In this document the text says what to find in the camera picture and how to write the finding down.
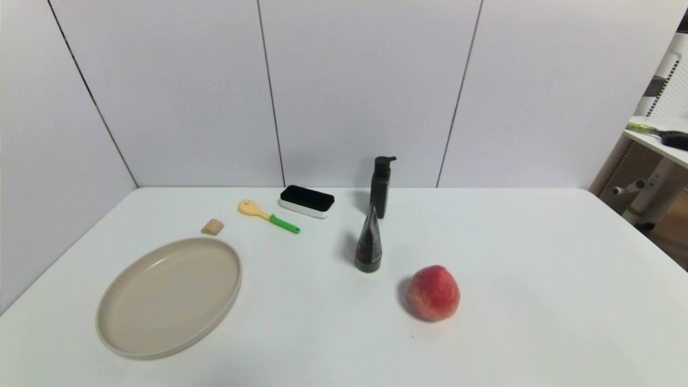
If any red peach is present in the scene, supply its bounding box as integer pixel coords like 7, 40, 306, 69
407, 265, 461, 323

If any beige round plate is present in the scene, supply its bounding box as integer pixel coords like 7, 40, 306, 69
96, 238, 243, 361

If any black object on desk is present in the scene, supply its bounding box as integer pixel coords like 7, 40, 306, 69
660, 132, 688, 152

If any black eraser with white base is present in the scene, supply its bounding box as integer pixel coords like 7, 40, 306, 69
278, 185, 335, 219

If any black cosmetic tube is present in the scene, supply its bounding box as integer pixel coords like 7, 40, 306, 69
354, 205, 383, 274

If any beige perforated desk panel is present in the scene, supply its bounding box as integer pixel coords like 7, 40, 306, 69
589, 133, 665, 211

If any green tool on desk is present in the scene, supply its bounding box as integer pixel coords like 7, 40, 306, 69
626, 122, 672, 135

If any white side desk top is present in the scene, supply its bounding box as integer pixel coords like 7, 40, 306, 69
623, 116, 688, 169

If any white pegboard panel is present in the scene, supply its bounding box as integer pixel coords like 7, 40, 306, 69
634, 32, 688, 119

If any yellow spatula with green handle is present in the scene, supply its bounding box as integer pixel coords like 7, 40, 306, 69
238, 199, 301, 234

